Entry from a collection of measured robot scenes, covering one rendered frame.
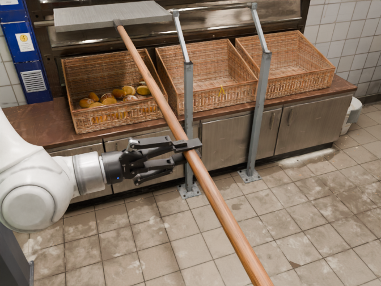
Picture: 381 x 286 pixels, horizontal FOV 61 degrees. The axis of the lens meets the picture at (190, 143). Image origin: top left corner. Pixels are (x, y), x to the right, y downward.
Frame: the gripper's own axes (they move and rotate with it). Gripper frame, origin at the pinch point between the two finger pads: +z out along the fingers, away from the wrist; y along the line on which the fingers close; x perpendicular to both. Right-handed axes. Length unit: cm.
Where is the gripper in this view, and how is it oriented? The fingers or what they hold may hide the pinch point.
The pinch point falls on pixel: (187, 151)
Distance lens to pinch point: 79.0
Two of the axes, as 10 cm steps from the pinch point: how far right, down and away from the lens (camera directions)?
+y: -0.2, 7.8, 6.3
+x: 3.5, 5.9, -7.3
